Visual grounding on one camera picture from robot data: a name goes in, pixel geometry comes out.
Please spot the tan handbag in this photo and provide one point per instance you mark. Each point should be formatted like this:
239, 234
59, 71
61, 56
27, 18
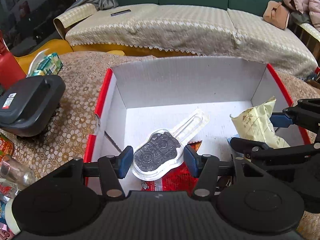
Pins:
277, 15

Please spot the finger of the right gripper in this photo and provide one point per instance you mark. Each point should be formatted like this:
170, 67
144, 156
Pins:
305, 114
262, 149

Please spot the red water bottle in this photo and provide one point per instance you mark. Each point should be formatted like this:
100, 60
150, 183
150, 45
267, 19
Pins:
10, 70

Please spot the black lidded container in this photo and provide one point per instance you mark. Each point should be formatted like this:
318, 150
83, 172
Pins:
28, 105

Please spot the dark brown chocolate packet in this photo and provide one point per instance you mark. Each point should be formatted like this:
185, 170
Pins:
223, 182

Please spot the cookie ice cream bar packet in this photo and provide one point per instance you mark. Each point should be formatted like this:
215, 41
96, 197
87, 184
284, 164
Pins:
163, 150

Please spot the beige sofa cover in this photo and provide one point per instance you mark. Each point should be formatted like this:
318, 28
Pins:
167, 30

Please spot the cream snack packet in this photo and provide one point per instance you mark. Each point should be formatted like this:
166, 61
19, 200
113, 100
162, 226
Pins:
254, 124

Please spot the pink down jacket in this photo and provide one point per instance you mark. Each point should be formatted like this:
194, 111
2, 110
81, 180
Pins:
304, 11

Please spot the dark red foil Oreo bag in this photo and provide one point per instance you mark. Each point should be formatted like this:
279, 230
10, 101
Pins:
195, 145

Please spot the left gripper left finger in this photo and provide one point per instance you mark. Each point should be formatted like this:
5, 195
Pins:
111, 170

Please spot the red cardboard box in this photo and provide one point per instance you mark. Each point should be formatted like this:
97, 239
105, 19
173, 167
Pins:
139, 98

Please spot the green tissue pack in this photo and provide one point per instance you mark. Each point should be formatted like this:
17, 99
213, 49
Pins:
45, 65

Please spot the red snack bag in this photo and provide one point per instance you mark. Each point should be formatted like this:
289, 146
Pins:
177, 179

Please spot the yellow giraffe figure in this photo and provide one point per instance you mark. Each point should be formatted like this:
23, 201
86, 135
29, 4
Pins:
53, 46

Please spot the clear glass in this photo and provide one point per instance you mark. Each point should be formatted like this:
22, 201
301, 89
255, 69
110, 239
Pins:
14, 171

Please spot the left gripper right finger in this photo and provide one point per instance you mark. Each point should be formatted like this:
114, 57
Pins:
205, 168

